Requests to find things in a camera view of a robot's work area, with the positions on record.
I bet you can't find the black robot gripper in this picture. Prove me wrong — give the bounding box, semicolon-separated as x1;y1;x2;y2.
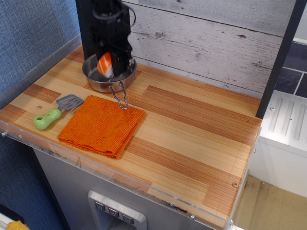
90;7;134;76

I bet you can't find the orange white salmon sushi toy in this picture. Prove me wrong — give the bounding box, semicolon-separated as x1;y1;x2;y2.
96;52;113;78

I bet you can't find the small steel pan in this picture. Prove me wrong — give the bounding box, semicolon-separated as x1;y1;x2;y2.
82;55;137;110

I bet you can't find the orange cloth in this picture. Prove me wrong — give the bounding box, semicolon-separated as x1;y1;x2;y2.
58;95;146;159

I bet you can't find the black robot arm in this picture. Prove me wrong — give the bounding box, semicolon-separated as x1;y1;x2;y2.
90;0;132;76

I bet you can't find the steel cabinet with button panel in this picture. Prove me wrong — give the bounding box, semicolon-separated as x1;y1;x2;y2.
34;149;234;230

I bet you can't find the yellow object at corner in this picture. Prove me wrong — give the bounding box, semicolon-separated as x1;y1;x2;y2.
6;221;30;230

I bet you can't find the white radiator cover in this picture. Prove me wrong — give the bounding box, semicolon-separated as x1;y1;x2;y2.
248;91;307;197

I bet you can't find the green handled grey spatula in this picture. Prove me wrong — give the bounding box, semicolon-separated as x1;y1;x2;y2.
33;94;83;130

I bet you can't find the dark vertical post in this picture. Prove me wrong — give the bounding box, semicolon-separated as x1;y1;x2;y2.
256;0;307;119

